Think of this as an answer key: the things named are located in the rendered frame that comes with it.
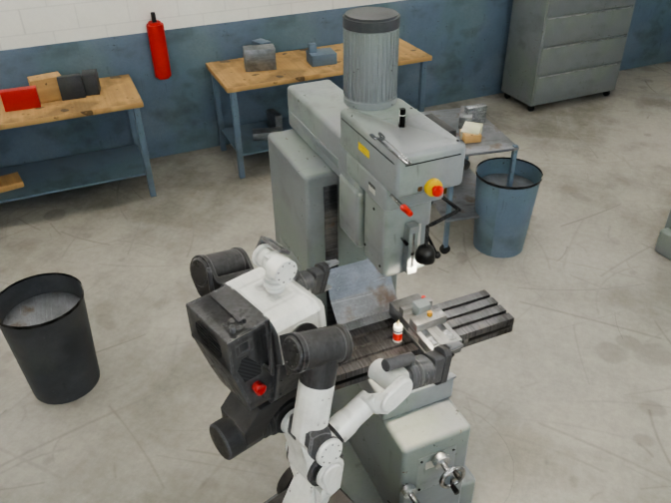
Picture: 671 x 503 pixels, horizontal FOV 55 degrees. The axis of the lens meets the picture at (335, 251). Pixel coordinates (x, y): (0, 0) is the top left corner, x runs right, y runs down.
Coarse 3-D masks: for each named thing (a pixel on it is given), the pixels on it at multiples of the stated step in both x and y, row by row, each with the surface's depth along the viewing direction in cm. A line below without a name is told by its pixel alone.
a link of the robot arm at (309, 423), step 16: (304, 400) 155; (320, 400) 154; (304, 416) 156; (320, 416) 156; (288, 432) 165; (304, 432) 157; (320, 432) 157; (320, 448) 158; (336, 448) 161; (320, 464) 160
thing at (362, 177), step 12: (348, 156) 241; (348, 168) 244; (360, 168) 234; (360, 180) 236; (372, 180) 226; (372, 192) 228; (384, 192) 219; (384, 204) 222; (396, 204) 223; (408, 204) 225
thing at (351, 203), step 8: (344, 184) 252; (344, 192) 254; (352, 192) 246; (344, 200) 256; (352, 200) 248; (360, 200) 244; (344, 208) 258; (352, 208) 250; (360, 208) 246; (344, 216) 261; (352, 216) 252; (360, 216) 248; (344, 224) 263; (352, 224) 254; (360, 224) 251; (344, 232) 265; (352, 232) 256; (360, 232) 253; (352, 240) 259; (360, 240) 255
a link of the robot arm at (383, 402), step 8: (400, 376) 170; (392, 384) 169; (400, 384) 168; (408, 384) 170; (360, 392) 171; (384, 392) 168; (392, 392) 167; (400, 392) 169; (408, 392) 171; (368, 400) 168; (376, 400) 167; (384, 400) 167; (392, 400) 168; (400, 400) 171; (376, 408) 168; (384, 408) 168; (392, 408) 170
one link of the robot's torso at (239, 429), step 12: (228, 396) 182; (288, 396) 180; (228, 408) 181; (240, 408) 178; (264, 408) 175; (276, 408) 179; (228, 420) 178; (240, 420) 177; (252, 420) 175; (264, 420) 177; (216, 432) 177; (228, 432) 176; (240, 432) 177; (252, 432) 176; (264, 432) 181; (216, 444) 182; (228, 444) 175; (240, 444) 177; (252, 444) 180; (228, 456) 177
